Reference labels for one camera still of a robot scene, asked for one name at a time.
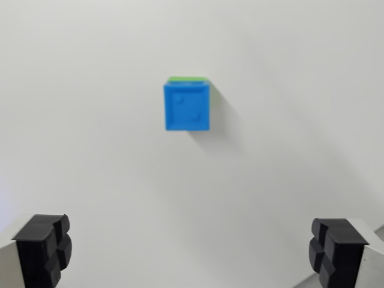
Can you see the gripper left finger with silver black pad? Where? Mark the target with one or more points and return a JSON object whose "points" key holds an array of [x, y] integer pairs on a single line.
{"points": [[33, 255]]}

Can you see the green cube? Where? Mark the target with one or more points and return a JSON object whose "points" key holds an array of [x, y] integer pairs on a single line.
{"points": [[187, 79]]}

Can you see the blue cube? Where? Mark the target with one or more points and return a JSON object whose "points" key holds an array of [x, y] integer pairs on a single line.
{"points": [[186, 108]]}

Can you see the gripper right finger with silver black pad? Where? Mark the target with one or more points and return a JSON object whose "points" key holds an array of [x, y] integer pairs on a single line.
{"points": [[345, 255]]}

